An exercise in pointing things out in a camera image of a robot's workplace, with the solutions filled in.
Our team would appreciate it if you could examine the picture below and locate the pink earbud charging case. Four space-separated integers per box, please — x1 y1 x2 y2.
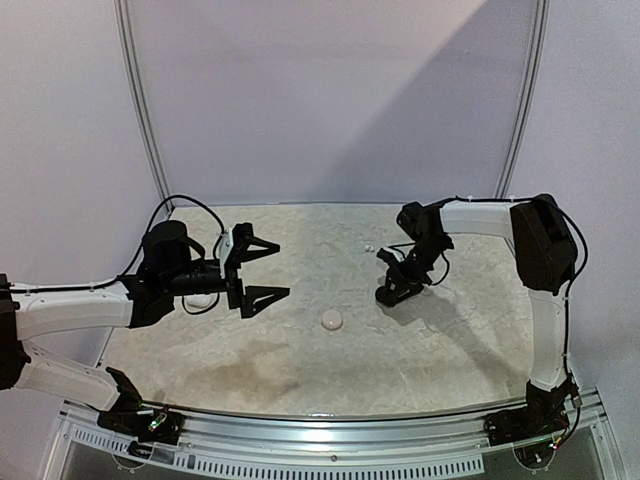
321 309 344 331

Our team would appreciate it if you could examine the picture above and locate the white earbud charging case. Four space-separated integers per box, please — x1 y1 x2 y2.
183 294 213 310

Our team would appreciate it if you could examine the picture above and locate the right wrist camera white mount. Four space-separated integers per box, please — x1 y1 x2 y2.
376 247 406 267

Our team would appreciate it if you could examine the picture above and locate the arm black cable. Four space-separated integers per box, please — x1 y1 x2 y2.
9 194 226 316
429 194 590 401

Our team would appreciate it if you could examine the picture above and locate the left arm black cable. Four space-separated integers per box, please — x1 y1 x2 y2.
9 194 226 316

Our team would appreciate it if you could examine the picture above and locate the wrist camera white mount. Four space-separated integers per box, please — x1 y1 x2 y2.
214 229 235 276
376 247 406 267

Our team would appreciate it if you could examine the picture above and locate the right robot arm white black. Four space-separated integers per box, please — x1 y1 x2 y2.
375 194 588 452

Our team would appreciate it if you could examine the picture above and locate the right aluminium corner post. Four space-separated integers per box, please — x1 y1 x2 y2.
494 0 550 198

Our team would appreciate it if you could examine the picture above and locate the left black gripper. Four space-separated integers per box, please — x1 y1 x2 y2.
163 234 290 318

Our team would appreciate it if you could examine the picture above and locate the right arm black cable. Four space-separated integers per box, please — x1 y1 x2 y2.
429 194 590 401

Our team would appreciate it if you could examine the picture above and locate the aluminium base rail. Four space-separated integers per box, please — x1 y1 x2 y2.
44 390 625 479

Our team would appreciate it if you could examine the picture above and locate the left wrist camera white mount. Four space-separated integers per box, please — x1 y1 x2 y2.
214 229 235 276

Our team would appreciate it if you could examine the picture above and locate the aluminium corner post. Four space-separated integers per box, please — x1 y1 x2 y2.
494 0 550 198
114 0 171 200

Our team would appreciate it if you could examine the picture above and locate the left aluminium corner post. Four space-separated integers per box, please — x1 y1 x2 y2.
114 0 171 200

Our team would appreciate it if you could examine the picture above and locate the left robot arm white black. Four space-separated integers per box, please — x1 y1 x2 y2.
1 220 290 445

